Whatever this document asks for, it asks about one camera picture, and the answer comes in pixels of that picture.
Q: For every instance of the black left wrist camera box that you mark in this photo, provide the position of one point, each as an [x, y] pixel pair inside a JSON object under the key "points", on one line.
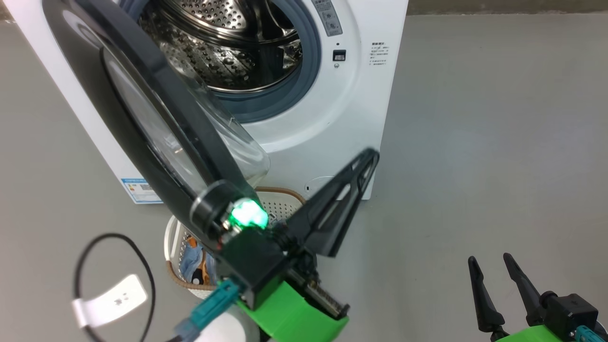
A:
{"points": [[251, 256]]}

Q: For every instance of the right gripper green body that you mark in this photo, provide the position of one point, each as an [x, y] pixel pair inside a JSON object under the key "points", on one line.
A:
{"points": [[532, 335]]}

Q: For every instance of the small printed text label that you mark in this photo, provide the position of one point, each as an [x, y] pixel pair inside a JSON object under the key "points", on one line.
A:
{"points": [[378, 53]]}

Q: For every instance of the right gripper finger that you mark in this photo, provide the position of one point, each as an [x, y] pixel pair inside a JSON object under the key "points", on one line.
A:
{"points": [[529, 299], [487, 304]]}

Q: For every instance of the grey warning sticker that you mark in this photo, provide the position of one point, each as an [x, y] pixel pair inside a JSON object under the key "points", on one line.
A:
{"points": [[328, 16]]}

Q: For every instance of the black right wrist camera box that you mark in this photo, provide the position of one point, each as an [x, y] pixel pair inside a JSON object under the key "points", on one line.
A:
{"points": [[570, 311]]}

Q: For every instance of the blue energy label sticker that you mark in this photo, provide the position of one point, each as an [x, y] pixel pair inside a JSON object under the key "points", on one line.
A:
{"points": [[137, 192]]}

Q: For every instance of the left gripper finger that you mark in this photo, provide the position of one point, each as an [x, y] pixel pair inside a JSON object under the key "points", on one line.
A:
{"points": [[332, 190], [344, 223]]}

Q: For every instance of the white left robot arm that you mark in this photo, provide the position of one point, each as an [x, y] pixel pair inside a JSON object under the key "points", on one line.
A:
{"points": [[223, 331]]}

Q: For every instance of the blue bear print garment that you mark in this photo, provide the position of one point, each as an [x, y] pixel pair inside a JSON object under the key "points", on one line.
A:
{"points": [[194, 263]]}

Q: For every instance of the oval white filter hatch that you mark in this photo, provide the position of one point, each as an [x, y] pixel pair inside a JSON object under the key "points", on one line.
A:
{"points": [[318, 183]]}

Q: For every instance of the cream perforated laundry basket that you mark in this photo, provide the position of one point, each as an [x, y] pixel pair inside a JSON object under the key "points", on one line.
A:
{"points": [[285, 206]]}

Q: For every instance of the white front-load washing machine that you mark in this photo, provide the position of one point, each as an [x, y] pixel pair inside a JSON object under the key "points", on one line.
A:
{"points": [[332, 118]]}

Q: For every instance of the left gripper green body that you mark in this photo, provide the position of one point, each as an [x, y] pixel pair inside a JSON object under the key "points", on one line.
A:
{"points": [[294, 318]]}

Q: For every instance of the teal camera connector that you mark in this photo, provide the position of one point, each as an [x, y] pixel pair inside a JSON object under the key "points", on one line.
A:
{"points": [[209, 308], [591, 335]]}

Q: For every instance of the teal left camera connector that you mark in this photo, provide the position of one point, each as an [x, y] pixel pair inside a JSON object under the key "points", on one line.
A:
{"points": [[209, 308]]}

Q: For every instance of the black door lock latch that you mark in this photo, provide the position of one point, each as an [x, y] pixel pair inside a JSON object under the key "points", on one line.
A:
{"points": [[339, 55]]}

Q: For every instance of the steel washer drum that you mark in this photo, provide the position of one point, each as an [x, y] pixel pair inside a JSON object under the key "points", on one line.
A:
{"points": [[223, 52]]}

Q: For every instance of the teal right camera connector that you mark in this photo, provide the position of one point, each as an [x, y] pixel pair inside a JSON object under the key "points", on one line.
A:
{"points": [[591, 335]]}

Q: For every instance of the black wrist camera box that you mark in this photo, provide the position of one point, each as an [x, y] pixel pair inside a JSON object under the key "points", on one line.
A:
{"points": [[251, 256], [570, 311]]}

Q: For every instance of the round black glass washer door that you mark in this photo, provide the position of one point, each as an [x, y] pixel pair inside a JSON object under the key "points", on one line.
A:
{"points": [[85, 57]]}

